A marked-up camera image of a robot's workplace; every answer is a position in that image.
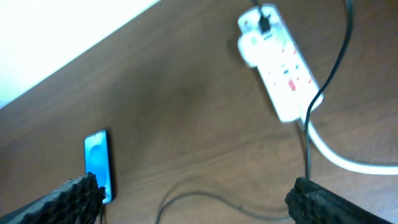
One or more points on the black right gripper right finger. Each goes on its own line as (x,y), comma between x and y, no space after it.
(309,202)

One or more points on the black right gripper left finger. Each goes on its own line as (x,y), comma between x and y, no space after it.
(78,200)

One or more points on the blue Galaxy smartphone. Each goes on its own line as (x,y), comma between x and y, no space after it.
(98,161)

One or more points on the white USB charger adapter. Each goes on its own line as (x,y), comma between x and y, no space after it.
(255,47)

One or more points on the white power strip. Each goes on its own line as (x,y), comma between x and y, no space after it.
(286,75)

